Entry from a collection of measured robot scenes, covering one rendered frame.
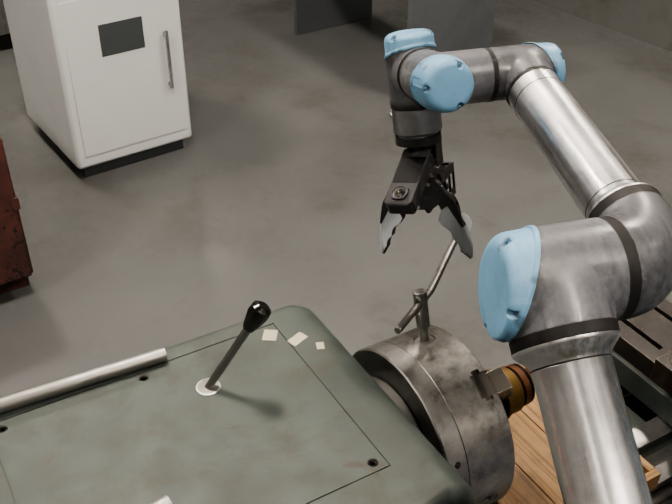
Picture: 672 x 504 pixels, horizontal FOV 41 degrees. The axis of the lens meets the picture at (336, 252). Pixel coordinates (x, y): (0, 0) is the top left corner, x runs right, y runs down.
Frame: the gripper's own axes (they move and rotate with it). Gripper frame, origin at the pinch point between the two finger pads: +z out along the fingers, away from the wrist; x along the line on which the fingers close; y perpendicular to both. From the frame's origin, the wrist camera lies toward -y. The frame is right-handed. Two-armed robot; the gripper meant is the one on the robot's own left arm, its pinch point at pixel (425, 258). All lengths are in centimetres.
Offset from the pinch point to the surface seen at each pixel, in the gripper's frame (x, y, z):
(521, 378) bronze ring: -11.9, 8.8, 25.5
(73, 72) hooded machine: 235, 184, 3
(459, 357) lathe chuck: -6.5, -5.8, 14.0
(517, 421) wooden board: -6, 25, 45
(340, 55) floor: 200, 381, 37
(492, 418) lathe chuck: -12.6, -10.3, 21.4
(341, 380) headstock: 6.8, -20.6, 11.3
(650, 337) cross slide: -28, 50, 37
